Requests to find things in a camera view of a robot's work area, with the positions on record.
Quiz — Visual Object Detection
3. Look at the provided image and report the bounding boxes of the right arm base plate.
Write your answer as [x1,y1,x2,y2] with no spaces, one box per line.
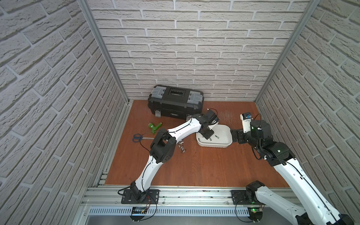
[231,190,254,205]

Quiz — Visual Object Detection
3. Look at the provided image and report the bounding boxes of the right aluminium corner post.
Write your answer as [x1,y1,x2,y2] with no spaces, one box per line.
[254,0,320,104]

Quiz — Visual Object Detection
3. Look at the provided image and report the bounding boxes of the controller board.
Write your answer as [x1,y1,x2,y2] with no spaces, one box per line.
[130,207,148,222]
[247,208,263,223]

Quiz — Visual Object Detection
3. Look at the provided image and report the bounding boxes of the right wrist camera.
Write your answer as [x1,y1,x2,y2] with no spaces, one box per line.
[241,112,252,133]

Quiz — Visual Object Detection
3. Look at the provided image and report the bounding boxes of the left controller board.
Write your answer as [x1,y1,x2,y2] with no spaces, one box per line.
[130,207,148,222]

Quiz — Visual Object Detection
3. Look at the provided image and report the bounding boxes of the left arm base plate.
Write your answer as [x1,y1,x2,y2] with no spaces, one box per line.
[121,189,160,205]

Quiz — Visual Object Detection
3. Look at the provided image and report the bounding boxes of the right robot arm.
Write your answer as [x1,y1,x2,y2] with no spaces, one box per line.
[233,117,354,225]

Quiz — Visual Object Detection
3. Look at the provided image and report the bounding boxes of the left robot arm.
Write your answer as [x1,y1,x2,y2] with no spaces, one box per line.
[130,109,219,201]

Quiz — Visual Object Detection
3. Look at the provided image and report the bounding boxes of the right controller board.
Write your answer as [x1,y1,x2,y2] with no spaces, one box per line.
[247,208,263,223]

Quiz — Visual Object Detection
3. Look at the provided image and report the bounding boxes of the aluminium front rail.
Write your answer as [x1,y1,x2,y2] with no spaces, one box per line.
[80,186,269,219]

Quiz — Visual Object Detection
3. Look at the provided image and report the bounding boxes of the black plastic toolbox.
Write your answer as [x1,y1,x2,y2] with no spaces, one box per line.
[148,85,204,120]

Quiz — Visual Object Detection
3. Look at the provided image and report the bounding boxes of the blue handled scissors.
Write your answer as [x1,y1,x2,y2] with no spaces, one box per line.
[132,134,153,143]

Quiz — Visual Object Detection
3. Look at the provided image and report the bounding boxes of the left aluminium corner post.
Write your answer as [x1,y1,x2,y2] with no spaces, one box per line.
[78,0,130,104]

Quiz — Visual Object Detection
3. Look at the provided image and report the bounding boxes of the aluminium corner post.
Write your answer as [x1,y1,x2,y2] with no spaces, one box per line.
[78,0,130,104]
[254,0,320,104]

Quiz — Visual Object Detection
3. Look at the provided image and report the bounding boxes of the white plastic storage box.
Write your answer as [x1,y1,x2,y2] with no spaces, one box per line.
[196,125,233,148]

